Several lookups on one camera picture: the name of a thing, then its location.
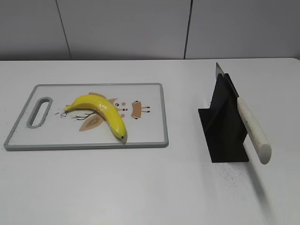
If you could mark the white-handled kitchen knife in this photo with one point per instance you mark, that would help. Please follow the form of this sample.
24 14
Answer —
255 132

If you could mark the yellow plastic banana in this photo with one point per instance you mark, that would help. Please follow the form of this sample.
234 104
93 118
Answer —
103 107

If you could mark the white grey-rimmed cutting board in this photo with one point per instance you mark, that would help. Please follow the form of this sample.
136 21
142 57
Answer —
43 125

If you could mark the black knife stand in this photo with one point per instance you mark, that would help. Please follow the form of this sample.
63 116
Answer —
222 125

